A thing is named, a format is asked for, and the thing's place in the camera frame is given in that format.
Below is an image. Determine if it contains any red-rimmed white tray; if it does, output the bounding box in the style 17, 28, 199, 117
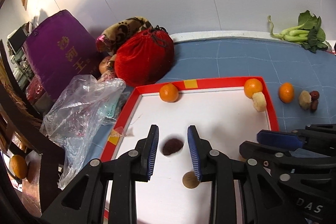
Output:
101, 76, 280, 224

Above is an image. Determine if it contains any beige patterned cloth bag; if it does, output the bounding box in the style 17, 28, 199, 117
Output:
96, 16, 154, 55

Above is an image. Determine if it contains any clear plastic bag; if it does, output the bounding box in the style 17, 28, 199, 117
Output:
39, 74, 128, 190

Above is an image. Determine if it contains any dark wooden bed frame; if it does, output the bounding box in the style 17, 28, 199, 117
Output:
0, 40, 66, 216

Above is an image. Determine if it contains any round brown nut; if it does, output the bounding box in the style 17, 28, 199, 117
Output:
182, 172, 200, 189

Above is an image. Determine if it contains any purple gift box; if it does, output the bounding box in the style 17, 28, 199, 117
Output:
22, 9, 104, 102

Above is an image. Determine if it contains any orange mandarin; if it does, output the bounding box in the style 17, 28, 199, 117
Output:
278, 82, 294, 104
9, 155, 28, 179
159, 83, 179, 103
244, 78, 264, 99

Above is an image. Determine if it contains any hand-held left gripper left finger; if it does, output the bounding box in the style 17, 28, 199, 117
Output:
39, 124, 160, 224

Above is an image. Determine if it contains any dark red date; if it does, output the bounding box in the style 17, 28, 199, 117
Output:
161, 137, 184, 156

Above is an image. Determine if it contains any green bok choy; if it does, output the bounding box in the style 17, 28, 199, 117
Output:
267, 10, 332, 53

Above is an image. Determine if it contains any reddish round fruit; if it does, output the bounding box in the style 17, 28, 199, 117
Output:
98, 55, 117, 75

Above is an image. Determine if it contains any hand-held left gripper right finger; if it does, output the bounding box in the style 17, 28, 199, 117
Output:
187, 125, 306, 224

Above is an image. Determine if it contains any cluttered shelf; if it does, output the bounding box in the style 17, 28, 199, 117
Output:
7, 21, 36, 89

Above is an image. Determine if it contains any red velvet drawstring bag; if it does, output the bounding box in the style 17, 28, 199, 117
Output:
115, 26, 174, 87

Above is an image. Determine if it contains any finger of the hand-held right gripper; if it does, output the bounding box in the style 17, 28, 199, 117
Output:
257, 124, 336, 157
239, 140, 336, 196

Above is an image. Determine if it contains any pale peeled fruit chunk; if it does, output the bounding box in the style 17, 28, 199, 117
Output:
252, 91, 267, 112
299, 90, 312, 111

